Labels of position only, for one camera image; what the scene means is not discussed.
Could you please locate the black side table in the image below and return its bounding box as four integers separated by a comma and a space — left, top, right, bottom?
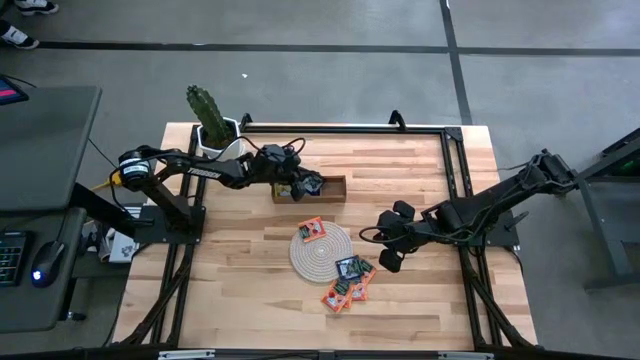
574, 128, 640, 291

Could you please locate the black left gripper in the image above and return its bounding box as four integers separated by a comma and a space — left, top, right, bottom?
249, 160, 327, 202

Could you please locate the blackcurrant tea packet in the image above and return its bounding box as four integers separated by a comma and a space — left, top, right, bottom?
302, 174, 326, 197
334, 255, 363, 281

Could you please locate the tablet screen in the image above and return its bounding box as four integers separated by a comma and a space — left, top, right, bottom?
0, 77, 30, 106

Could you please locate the white plant pot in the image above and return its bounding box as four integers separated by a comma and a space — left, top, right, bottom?
196, 117, 247, 164

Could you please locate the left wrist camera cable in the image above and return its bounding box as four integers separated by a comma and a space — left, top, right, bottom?
234, 134, 308, 159

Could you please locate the wooden tea box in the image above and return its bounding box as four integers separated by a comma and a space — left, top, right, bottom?
270, 174, 348, 205

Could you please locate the black keyboard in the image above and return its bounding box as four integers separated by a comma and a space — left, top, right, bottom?
0, 230, 28, 289

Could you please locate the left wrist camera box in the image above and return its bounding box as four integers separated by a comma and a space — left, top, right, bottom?
262, 143, 293, 163

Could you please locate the black computer mouse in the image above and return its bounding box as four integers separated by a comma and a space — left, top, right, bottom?
30, 240, 67, 289

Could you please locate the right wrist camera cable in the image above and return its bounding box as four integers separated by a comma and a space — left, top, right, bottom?
358, 224, 399, 247

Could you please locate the person's shoe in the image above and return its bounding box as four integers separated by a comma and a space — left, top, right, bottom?
0, 22, 40, 50
13, 0, 60, 16

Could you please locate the silver mounting bracket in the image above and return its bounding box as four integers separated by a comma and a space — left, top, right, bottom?
438, 351, 495, 360
157, 349, 216, 360

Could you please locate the grey desk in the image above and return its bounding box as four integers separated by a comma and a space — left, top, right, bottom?
0, 207, 89, 334

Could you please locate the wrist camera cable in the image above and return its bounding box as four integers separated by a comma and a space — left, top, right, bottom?
358, 224, 399, 247
234, 134, 308, 159

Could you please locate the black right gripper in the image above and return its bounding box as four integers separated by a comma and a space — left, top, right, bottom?
378, 199, 432, 274

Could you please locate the yellow cable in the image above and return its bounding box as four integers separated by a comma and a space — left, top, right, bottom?
91, 172, 125, 195

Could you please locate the round woven white placemat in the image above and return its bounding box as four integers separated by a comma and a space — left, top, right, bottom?
288, 220, 355, 285

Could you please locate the green cactus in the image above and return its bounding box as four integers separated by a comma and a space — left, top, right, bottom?
185, 84, 235, 149

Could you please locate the white box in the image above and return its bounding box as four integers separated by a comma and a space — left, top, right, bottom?
97, 227, 141, 265

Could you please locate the large grey panel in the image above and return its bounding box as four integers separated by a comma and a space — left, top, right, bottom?
0, 85, 103, 214

